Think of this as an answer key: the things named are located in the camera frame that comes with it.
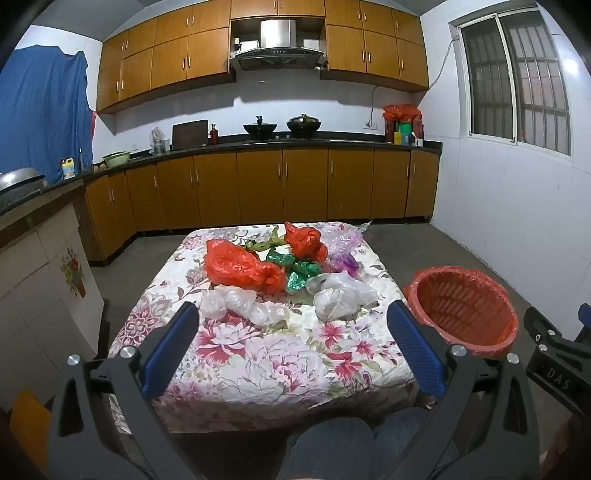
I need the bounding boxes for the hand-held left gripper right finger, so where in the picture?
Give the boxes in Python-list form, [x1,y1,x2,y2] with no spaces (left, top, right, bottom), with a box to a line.
[387,300,541,480]

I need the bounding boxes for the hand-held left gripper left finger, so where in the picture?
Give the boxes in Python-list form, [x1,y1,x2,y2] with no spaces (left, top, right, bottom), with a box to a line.
[54,302,204,480]

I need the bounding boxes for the red plastic basket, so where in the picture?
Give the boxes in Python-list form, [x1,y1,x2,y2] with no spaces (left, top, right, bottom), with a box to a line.
[403,265,521,361]

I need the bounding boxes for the white plastic bag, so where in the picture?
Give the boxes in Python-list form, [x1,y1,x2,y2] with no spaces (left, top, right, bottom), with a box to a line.
[200,286,293,326]
[306,272,380,320]

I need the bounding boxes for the clear bubble wrap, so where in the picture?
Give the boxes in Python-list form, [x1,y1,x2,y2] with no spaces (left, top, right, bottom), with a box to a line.
[323,220,374,266]

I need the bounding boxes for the person's right leg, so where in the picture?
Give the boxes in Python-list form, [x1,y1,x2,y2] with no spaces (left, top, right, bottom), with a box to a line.
[372,407,462,480]

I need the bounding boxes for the person's leg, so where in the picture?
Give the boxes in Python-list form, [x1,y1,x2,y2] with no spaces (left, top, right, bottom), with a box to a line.
[277,416,376,480]
[372,407,462,480]

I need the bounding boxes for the large red plastic bag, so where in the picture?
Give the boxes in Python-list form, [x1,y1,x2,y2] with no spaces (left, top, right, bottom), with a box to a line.
[205,239,288,293]

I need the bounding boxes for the purple plastic bag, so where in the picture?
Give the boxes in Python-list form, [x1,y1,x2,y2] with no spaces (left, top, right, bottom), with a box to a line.
[331,251,362,278]

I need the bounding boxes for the floral tablecloth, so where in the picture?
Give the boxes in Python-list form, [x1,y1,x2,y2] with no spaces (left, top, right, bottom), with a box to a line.
[108,222,419,435]

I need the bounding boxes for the person's left leg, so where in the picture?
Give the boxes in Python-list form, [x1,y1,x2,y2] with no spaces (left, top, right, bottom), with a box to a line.
[277,416,376,480]

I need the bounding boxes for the olive green plastic bag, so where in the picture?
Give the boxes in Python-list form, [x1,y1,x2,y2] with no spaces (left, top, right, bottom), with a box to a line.
[244,226,288,253]

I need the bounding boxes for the small red plastic bag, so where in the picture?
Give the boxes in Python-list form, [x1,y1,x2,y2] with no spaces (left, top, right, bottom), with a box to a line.
[283,222,329,265]

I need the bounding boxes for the yellow cardboard piece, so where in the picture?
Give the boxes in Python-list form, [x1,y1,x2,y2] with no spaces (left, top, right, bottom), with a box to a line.
[9,389,52,463]

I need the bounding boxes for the wooden lower cabinets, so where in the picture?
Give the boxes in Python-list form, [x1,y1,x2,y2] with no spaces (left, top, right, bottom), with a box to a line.
[83,145,441,267]

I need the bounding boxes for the wooden cabinets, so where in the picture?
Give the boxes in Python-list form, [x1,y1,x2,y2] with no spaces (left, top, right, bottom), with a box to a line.
[83,145,441,267]
[96,0,430,114]

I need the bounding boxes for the clear bag with jars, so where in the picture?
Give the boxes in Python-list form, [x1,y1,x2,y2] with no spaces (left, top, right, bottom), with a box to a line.
[148,126,170,156]

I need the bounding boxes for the dark cutting board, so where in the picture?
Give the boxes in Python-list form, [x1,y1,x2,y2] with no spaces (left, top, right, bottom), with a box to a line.
[172,119,210,151]

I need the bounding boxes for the red bag with containers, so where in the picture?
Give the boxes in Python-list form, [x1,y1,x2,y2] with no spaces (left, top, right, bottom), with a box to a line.
[383,104,426,147]

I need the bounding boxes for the metal pot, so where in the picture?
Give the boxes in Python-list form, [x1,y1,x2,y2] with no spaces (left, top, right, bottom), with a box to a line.
[0,167,46,193]

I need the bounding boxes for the black kitchen countertop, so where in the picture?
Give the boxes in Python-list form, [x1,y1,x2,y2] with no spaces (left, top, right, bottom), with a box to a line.
[0,136,443,217]

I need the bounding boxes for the barred window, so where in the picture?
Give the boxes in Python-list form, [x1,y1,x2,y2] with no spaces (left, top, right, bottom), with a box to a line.
[456,10,574,161]

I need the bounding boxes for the black wok with lid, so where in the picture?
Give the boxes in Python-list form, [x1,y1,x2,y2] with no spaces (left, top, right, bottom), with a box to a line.
[286,113,322,138]

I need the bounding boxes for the blue hanging cloth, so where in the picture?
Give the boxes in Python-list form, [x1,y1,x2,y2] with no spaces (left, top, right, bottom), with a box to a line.
[0,45,96,186]

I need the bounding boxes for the wooden upper cabinets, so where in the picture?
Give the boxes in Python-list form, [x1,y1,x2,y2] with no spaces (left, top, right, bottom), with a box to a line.
[96,0,430,114]

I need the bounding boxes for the steel range hood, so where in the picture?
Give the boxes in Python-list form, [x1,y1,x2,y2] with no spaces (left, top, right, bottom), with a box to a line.
[228,18,327,73]

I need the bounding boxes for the white wall cable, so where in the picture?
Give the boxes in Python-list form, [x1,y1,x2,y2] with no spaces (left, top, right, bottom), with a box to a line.
[370,37,458,124]

